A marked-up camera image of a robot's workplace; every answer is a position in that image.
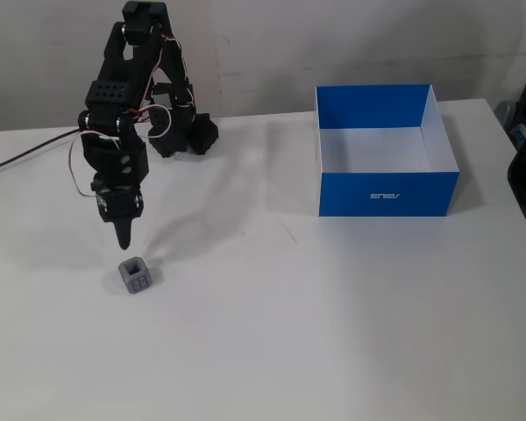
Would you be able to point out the gray 3D-printed block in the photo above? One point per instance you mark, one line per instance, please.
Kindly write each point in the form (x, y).
(135, 276)

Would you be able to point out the blue and white cardboard box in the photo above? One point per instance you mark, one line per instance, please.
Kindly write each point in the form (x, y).
(385, 193)

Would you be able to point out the gray object with blue label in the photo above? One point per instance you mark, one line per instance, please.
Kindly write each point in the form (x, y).
(513, 125)

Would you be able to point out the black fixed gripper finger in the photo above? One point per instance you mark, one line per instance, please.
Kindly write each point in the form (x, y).
(123, 234)

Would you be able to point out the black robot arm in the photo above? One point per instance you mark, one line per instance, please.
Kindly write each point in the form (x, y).
(114, 96)

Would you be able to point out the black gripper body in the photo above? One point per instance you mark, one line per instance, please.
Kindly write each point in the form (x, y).
(117, 207)

